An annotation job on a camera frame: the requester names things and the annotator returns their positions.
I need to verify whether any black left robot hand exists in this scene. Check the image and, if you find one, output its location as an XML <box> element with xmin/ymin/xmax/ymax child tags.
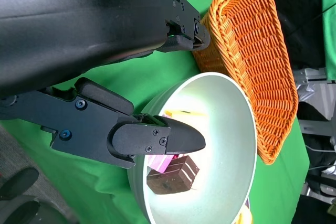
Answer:
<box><xmin>0</xmin><ymin>0</ymin><xmax>211</xmax><ymax>169</ymax></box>

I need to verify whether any yellow layered cake slice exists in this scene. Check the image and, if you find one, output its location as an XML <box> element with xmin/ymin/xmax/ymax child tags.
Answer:
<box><xmin>164</xmin><ymin>109</ymin><xmax>208</xmax><ymax>119</ymax></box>

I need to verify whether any magenta pink layered cake slice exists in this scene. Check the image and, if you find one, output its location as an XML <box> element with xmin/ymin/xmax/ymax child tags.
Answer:
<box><xmin>146</xmin><ymin>153</ymin><xmax>175</xmax><ymax>174</ymax></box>

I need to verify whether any pale grey-green ceramic bowl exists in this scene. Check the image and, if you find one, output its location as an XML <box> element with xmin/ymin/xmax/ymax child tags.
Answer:
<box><xmin>127</xmin><ymin>71</ymin><xmax>258</xmax><ymax>224</ymax></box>

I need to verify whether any chocolate brown layered cake slice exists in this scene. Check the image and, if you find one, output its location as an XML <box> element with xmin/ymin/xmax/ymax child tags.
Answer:
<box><xmin>146</xmin><ymin>155</ymin><xmax>200</xmax><ymax>195</ymax></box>

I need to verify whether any orange wicker basket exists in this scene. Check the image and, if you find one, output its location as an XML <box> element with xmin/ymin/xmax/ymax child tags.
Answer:
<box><xmin>192</xmin><ymin>0</ymin><xmax>299</xmax><ymax>166</ymax></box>

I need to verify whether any green tablecloth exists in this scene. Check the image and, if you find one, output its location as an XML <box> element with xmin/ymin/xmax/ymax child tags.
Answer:
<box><xmin>0</xmin><ymin>0</ymin><xmax>310</xmax><ymax>224</ymax></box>

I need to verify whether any black backdrop curtain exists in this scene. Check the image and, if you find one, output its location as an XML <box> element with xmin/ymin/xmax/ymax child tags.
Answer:
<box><xmin>262</xmin><ymin>0</ymin><xmax>326</xmax><ymax>70</ymax></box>

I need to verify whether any aluminium frame profile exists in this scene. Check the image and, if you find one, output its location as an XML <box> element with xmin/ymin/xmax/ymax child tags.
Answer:
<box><xmin>293</xmin><ymin>68</ymin><xmax>336</xmax><ymax>137</ymax></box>

